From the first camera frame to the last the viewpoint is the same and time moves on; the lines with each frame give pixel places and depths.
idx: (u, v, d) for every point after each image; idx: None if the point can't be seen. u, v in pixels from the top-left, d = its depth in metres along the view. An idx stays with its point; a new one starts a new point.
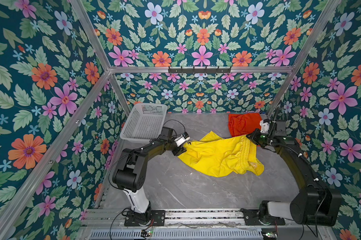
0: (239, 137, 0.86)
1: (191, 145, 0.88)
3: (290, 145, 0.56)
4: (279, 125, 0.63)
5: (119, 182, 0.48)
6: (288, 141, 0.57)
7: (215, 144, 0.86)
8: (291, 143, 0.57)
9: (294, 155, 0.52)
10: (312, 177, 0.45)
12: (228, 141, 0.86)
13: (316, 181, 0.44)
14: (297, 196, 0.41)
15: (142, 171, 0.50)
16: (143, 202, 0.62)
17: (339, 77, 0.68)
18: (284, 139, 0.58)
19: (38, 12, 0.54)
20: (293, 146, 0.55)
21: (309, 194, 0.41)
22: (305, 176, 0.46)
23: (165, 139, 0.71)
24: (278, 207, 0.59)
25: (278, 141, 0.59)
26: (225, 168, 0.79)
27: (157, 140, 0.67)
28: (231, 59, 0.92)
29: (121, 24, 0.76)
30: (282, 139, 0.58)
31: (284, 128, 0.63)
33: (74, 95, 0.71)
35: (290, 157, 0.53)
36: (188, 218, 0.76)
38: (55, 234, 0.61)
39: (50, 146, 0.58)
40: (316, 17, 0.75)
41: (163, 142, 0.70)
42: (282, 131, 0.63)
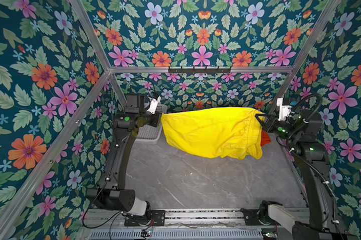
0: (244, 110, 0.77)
1: (169, 121, 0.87)
3: (314, 161, 0.43)
4: (311, 128, 0.45)
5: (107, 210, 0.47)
6: (315, 153, 0.44)
7: (208, 123, 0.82)
8: (318, 155, 0.44)
9: (316, 176, 0.42)
10: (333, 216, 0.38)
12: (228, 117, 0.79)
13: (335, 223, 0.37)
14: (308, 230, 0.40)
15: (124, 200, 0.43)
16: (140, 206, 0.61)
17: (339, 77, 0.68)
18: (312, 150, 0.44)
19: (39, 12, 0.55)
20: (319, 164, 0.43)
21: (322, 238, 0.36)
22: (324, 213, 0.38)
23: (134, 111, 0.48)
24: (279, 216, 0.58)
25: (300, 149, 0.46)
26: (225, 150, 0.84)
27: (122, 133, 0.44)
28: (231, 59, 0.92)
29: (121, 24, 0.76)
30: (308, 150, 0.44)
31: (314, 130, 0.45)
33: (74, 95, 0.71)
35: (312, 180, 0.43)
36: (188, 218, 0.76)
38: (55, 234, 0.61)
39: (50, 146, 0.58)
40: (316, 17, 0.75)
41: (131, 128, 0.47)
42: (312, 136, 0.46)
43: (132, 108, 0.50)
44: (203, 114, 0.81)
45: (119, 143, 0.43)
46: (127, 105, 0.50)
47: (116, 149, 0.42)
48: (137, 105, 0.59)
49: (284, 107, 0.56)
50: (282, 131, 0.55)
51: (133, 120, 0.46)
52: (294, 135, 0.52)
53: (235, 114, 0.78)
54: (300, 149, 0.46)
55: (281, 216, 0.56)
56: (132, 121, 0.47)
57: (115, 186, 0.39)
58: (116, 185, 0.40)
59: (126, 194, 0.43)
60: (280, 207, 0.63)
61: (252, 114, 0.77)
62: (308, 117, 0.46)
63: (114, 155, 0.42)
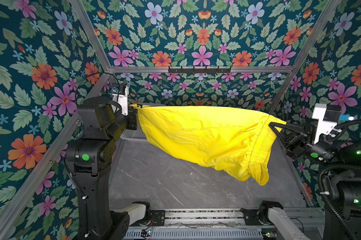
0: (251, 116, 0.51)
1: (147, 116, 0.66)
3: (352, 217, 0.32)
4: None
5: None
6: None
7: (195, 130, 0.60)
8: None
9: (346, 233, 0.32)
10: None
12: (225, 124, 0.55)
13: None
14: None
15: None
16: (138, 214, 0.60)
17: (339, 77, 0.68)
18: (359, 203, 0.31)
19: (38, 12, 0.54)
20: (357, 220, 0.32)
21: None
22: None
23: (100, 138, 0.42)
24: (278, 222, 0.58)
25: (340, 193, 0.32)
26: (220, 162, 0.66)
27: (86, 177, 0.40)
28: (231, 59, 0.92)
29: (120, 24, 0.76)
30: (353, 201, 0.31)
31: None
33: (74, 95, 0.71)
35: (339, 231, 0.34)
36: (188, 218, 0.76)
38: (55, 234, 0.61)
39: (50, 146, 0.58)
40: (316, 17, 0.75)
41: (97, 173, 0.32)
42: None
43: (92, 130, 0.33)
44: (195, 117, 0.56)
45: (86, 193, 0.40)
46: (85, 125, 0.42)
47: (87, 200, 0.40)
48: (98, 126, 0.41)
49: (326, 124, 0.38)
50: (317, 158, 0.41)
51: (93, 159, 0.31)
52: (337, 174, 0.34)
53: (237, 121, 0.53)
54: (339, 194, 0.32)
55: (281, 224, 0.56)
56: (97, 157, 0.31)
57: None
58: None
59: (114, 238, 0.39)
60: (282, 213, 0.61)
61: (262, 123, 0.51)
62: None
63: (85, 207, 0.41)
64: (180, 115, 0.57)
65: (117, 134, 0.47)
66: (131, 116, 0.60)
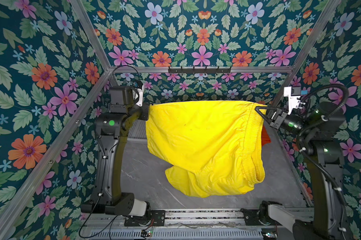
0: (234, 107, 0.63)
1: (154, 116, 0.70)
3: (327, 163, 0.39)
4: (329, 124, 0.39)
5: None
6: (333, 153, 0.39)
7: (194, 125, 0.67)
8: (333, 158, 0.39)
9: (327, 182, 0.38)
10: (339, 224, 0.36)
12: (216, 115, 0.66)
13: (341, 230, 0.35)
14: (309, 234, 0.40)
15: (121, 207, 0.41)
16: (140, 207, 0.61)
17: (339, 77, 0.68)
18: (328, 151, 0.39)
19: (39, 12, 0.55)
20: (332, 167, 0.38)
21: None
22: (330, 220, 0.36)
23: (122, 112, 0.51)
24: (279, 214, 0.58)
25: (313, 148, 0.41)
26: (217, 161, 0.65)
27: (108, 141, 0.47)
28: (231, 59, 0.92)
29: (121, 24, 0.76)
30: (322, 150, 0.39)
31: (333, 128, 0.38)
33: (74, 95, 0.71)
35: (321, 183, 0.39)
36: (188, 218, 0.76)
38: (55, 234, 0.61)
39: (50, 146, 0.58)
40: (316, 17, 0.75)
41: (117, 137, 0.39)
42: (330, 133, 0.40)
43: (117, 107, 0.42)
44: (194, 109, 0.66)
45: (106, 154, 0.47)
46: (112, 103, 0.41)
47: (105, 161, 0.37)
48: (123, 103, 0.45)
49: (292, 98, 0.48)
50: (293, 127, 0.47)
51: (119, 125, 0.39)
52: (307, 131, 0.45)
53: (224, 113, 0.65)
54: (312, 149, 0.41)
55: (282, 216, 0.56)
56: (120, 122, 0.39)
57: (109, 202, 0.37)
58: (109, 200, 0.37)
59: (121, 204, 0.41)
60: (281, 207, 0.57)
61: (250, 108, 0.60)
62: (329, 113, 0.38)
63: (103, 168, 0.37)
64: (183, 109, 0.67)
65: (133, 117, 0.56)
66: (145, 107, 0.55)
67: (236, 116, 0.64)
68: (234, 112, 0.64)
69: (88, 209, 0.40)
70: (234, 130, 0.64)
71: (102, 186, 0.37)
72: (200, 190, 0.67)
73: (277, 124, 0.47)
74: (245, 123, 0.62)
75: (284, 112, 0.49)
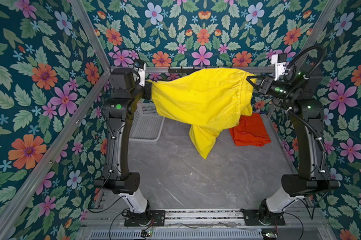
0: (228, 71, 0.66)
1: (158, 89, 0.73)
3: (310, 118, 0.43)
4: (309, 85, 0.44)
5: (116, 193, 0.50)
6: (314, 110, 0.44)
7: (197, 91, 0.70)
8: (314, 113, 0.43)
9: (310, 134, 0.43)
10: (320, 167, 0.42)
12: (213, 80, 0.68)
13: (321, 172, 0.42)
14: (295, 177, 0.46)
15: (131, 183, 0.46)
16: (141, 202, 0.62)
17: (339, 77, 0.68)
18: (309, 109, 0.44)
19: (39, 12, 0.55)
20: (315, 121, 0.43)
21: (308, 185, 0.41)
22: (312, 164, 0.42)
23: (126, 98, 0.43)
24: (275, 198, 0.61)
25: (298, 109, 0.45)
26: (222, 119, 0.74)
27: (115, 121, 0.41)
28: (231, 59, 0.92)
29: (121, 24, 0.76)
30: (305, 108, 0.44)
31: (314, 87, 0.43)
33: (74, 95, 0.71)
35: (304, 134, 0.45)
36: (188, 218, 0.76)
38: (55, 234, 0.61)
39: (50, 146, 0.58)
40: (316, 17, 0.75)
41: (125, 118, 0.43)
42: (310, 92, 0.45)
43: (121, 92, 0.45)
44: (191, 78, 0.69)
45: (115, 135, 0.41)
46: (115, 87, 0.44)
47: (114, 141, 0.41)
48: (126, 88, 0.44)
49: (279, 64, 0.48)
50: (278, 92, 0.53)
51: (125, 109, 0.43)
52: (292, 94, 0.50)
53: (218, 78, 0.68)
54: (298, 108, 0.45)
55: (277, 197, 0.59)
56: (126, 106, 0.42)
57: (119, 177, 0.41)
58: (119, 175, 0.41)
59: (130, 181, 0.46)
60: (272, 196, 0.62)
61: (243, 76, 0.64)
62: (309, 72, 0.43)
63: (113, 146, 0.41)
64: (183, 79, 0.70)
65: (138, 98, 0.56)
66: (147, 87, 0.57)
67: (232, 79, 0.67)
68: (229, 76, 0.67)
69: (100, 184, 0.44)
70: (232, 93, 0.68)
71: (112, 163, 0.41)
72: (211, 134, 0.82)
73: (265, 91, 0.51)
74: (238, 87, 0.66)
75: (270, 78, 0.52)
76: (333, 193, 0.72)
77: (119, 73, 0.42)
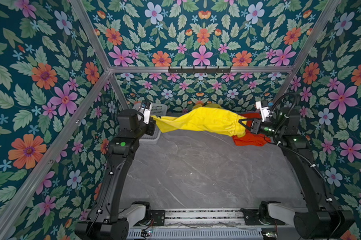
0: (223, 115, 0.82)
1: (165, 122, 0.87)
3: (300, 149, 0.48)
4: (291, 121, 0.52)
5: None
6: (299, 143, 0.50)
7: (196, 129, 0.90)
8: (301, 146, 0.49)
9: (304, 162, 0.46)
10: (325, 195, 0.41)
12: (211, 120, 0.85)
13: (329, 201, 0.40)
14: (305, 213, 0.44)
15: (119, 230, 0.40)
16: (138, 215, 0.59)
17: (339, 77, 0.68)
18: (295, 142, 0.50)
19: (39, 12, 0.55)
20: (304, 151, 0.48)
21: (321, 219, 0.37)
22: (317, 194, 0.41)
23: (129, 137, 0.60)
24: (279, 210, 0.58)
25: (287, 142, 0.51)
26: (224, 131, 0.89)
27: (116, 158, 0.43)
28: (231, 59, 0.92)
29: (121, 24, 0.76)
30: (292, 140, 0.50)
31: (295, 124, 0.52)
33: (74, 95, 0.71)
35: (301, 165, 0.47)
36: (188, 218, 0.76)
38: (55, 234, 0.61)
39: (50, 146, 0.58)
40: (316, 17, 0.75)
41: (125, 155, 0.44)
42: (293, 128, 0.53)
43: (125, 131, 0.49)
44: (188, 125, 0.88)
45: (113, 171, 0.41)
46: (121, 128, 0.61)
47: (110, 177, 0.41)
48: (130, 128, 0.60)
49: (263, 109, 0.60)
50: (267, 130, 0.60)
51: (128, 146, 0.46)
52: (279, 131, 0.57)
53: (215, 119, 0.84)
54: (286, 142, 0.51)
55: (282, 211, 0.57)
56: (127, 145, 0.45)
57: (106, 220, 0.36)
58: (107, 217, 0.37)
59: (118, 225, 0.40)
60: (280, 203, 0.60)
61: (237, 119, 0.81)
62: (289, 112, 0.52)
63: (107, 183, 0.40)
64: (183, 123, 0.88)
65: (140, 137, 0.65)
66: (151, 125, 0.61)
67: (227, 120, 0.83)
68: (225, 116, 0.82)
69: (83, 230, 0.38)
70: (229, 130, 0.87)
71: (103, 202, 0.38)
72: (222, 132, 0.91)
73: (256, 130, 0.60)
74: (231, 127, 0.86)
75: (257, 120, 0.61)
76: (333, 193, 0.72)
77: (125, 115, 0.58)
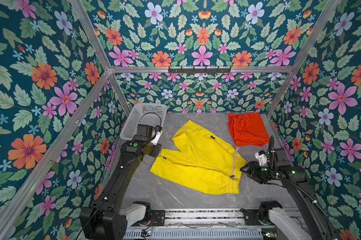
0: (217, 175, 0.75)
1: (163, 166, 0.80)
3: (299, 182, 0.49)
4: (280, 154, 0.57)
5: (96, 238, 0.39)
6: (297, 175, 0.50)
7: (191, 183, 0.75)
8: (300, 177, 0.49)
9: (304, 197, 0.46)
10: (331, 235, 0.40)
12: (205, 182, 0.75)
13: None
14: None
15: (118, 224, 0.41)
16: (138, 215, 0.60)
17: (339, 77, 0.68)
18: (293, 173, 0.50)
19: (38, 12, 0.54)
20: (303, 184, 0.48)
21: None
22: (323, 233, 0.40)
23: (142, 140, 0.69)
24: (282, 224, 0.57)
25: (285, 175, 0.51)
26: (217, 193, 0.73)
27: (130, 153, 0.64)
28: (231, 59, 0.92)
29: (120, 24, 0.76)
30: (290, 173, 0.50)
31: (285, 158, 0.57)
33: (74, 95, 0.71)
35: (302, 201, 0.46)
36: (188, 218, 0.76)
38: (55, 234, 0.61)
39: (50, 146, 0.58)
40: (316, 17, 0.75)
41: (138, 153, 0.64)
42: (284, 161, 0.57)
43: (140, 137, 0.57)
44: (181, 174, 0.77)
45: (124, 166, 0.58)
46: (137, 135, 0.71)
47: (120, 171, 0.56)
48: (144, 135, 0.57)
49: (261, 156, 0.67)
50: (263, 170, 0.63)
51: (139, 147, 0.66)
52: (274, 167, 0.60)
53: (210, 178, 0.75)
54: (285, 174, 0.51)
55: (284, 226, 0.56)
56: (139, 148, 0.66)
57: (111, 208, 0.39)
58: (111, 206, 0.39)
59: (119, 218, 0.41)
60: (283, 214, 0.61)
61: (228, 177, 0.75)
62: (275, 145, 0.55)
63: (116, 175, 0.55)
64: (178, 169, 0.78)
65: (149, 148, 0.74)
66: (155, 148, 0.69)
67: (221, 180, 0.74)
68: (218, 177, 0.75)
69: (86, 215, 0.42)
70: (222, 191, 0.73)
71: (109, 191, 0.41)
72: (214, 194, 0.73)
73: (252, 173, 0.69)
74: (226, 189, 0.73)
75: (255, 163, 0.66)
76: (333, 193, 0.72)
77: (145, 125, 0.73)
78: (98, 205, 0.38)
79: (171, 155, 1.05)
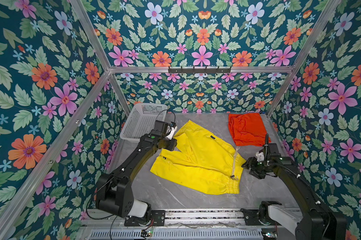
0: (217, 175, 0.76)
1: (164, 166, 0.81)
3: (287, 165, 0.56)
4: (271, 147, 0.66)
5: (103, 209, 0.42)
6: (285, 161, 0.58)
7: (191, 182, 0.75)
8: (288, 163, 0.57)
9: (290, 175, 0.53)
10: (314, 199, 0.44)
12: (205, 182, 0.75)
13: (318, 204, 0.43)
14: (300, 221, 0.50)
15: (127, 197, 0.44)
16: (139, 209, 0.60)
17: (339, 77, 0.68)
18: (281, 160, 0.59)
19: (39, 12, 0.55)
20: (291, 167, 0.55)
21: (314, 220, 0.39)
22: (307, 199, 0.45)
23: (158, 134, 0.60)
24: (280, 216, 0.58)
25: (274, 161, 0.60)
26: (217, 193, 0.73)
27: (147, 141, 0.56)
28: (231, 59, 0.92)
29: (121, 24, 0.76)
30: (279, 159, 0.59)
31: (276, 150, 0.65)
33: (74, 95, 0.71)
35: (289, 178, 0.53)
36: (188, 218, 0.76)
38: (55, 234, 0.61)
39: (50, 146, 0.58)
40: (316, 17, 0.75)
41: (154, 144, 0.58)
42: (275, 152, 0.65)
43: (155, 131, 0.65)
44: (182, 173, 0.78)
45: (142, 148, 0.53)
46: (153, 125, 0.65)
47: (138, 151, 0.51)
48: (160, 130, 0.64)
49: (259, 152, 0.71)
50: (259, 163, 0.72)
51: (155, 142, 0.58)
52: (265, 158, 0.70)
53: (210, 178, 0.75)
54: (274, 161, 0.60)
55: (282, 217, 0.56)
56: (155, 140, 0.58)
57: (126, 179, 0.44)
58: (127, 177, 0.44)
59: (130, 192, 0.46)
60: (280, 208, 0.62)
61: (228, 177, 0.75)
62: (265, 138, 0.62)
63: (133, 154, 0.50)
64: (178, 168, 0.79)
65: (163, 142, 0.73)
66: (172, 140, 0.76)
67: (221, 180, 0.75)
68: (218, 177, 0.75)
69: (104, 180, 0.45)
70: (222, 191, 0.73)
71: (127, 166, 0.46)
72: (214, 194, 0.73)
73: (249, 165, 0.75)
74: (226, 189, 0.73)
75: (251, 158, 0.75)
76: (333, 193, 0.72)
77: (161, 121, 0.64)
78: (116, 173, 0.43)
79: (171, 155, 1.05)
